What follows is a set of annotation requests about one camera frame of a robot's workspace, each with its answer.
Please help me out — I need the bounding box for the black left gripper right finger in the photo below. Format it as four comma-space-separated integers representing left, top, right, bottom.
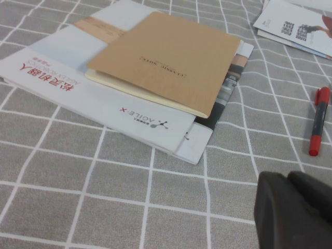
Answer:
287, 171, 332, 224

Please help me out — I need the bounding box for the white booklet with black print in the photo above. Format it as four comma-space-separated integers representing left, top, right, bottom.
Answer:
253, 0, 332, 57

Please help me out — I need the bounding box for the brown kraft notebook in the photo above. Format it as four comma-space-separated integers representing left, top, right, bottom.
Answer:
85, 11, 242, 119

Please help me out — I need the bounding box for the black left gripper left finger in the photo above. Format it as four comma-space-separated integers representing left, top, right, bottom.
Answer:
254, 171, 332, 249

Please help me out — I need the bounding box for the red and black marker pen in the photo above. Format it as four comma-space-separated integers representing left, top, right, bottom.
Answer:
308, 86, 331, 157

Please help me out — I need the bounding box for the white booklet with blue edge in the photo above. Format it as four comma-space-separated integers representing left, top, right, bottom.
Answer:
256, 29, 332, 61

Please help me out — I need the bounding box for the white AgileX brochure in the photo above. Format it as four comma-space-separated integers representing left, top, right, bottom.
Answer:
0, 0, 197, 157

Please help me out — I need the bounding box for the grey checked tablecloth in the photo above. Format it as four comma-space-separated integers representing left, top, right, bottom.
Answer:
0, 0, 332, 249

